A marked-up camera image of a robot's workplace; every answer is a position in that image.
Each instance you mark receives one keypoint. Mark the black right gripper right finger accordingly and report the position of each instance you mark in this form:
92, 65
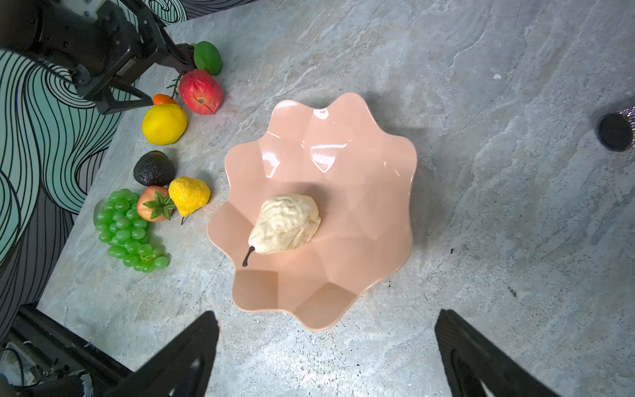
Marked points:
474, 366

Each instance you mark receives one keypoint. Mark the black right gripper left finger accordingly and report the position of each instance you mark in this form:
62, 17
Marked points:
181, 368

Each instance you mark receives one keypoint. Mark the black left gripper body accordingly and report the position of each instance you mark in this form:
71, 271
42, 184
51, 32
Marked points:
107, 54

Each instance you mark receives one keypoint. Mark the yellow fake lemon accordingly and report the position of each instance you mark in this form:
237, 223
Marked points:
163, 125

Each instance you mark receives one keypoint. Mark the red fake apple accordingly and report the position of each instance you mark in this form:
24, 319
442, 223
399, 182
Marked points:
200, 92

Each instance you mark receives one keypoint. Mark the dark fake avocado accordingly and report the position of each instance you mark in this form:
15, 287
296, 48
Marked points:
154, 169

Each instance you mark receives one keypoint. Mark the pink scalloped fruit bowl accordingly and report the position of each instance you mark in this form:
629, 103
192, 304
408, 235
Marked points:
360, 178

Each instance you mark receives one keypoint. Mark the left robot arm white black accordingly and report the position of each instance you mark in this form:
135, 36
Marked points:
15, 24

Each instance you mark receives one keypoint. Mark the green fake lime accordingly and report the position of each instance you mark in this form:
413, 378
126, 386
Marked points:
207, 58

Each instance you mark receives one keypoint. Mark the small yellow fake pear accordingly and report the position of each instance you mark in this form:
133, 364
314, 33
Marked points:
188, 195

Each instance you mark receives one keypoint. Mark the red fake strawberry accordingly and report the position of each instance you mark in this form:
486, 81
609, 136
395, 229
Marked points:
155, 205

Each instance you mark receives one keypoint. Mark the green fake grape bunch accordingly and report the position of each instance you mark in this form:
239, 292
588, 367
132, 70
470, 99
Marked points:
127, 234

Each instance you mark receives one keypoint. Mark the orange oval cherry tomato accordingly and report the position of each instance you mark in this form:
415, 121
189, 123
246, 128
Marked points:
162, 99

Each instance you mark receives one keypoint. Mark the purple glitter tube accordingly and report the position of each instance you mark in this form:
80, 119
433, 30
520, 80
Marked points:
615, 130

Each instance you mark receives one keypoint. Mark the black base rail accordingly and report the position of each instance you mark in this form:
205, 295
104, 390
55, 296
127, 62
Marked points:
40, 357

